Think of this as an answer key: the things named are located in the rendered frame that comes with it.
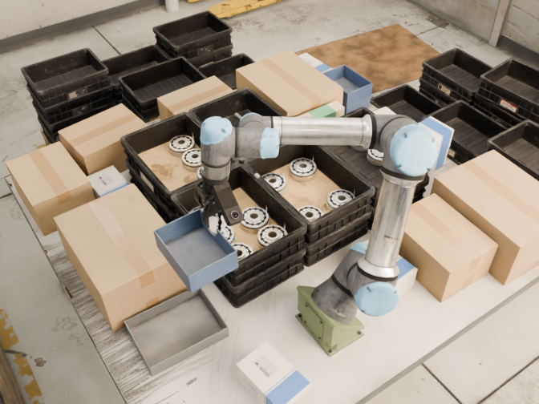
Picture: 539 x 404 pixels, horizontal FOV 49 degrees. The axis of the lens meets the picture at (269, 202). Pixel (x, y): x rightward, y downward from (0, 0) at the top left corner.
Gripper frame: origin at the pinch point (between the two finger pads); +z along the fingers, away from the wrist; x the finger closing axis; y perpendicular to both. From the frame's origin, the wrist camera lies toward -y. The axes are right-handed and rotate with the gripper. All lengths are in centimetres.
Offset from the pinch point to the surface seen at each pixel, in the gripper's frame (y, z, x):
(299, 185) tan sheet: 29, 24, -51
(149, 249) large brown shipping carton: 24.2, 22.9, 11.1
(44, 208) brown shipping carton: 70, 32, 32
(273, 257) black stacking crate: 2.0, 22.8, -21.8
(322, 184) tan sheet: 25, 23, -59
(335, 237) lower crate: 4, 29, -50
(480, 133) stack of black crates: 50, 55, -188
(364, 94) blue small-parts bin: 66, 21, -113
